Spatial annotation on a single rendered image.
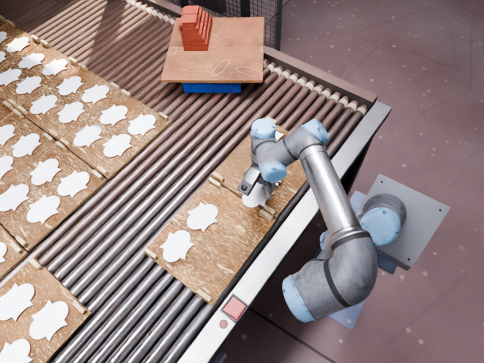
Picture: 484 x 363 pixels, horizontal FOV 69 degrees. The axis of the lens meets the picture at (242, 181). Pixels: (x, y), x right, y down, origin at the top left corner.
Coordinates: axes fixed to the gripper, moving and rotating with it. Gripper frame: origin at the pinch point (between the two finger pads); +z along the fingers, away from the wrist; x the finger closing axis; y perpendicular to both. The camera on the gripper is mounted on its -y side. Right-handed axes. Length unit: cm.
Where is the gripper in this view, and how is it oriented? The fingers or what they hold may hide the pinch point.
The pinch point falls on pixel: (256, 192)
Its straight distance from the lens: 133.7
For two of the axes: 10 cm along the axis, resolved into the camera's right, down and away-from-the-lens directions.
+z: 0.1, 5.7, 8.2
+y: 5.8, -6.7, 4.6
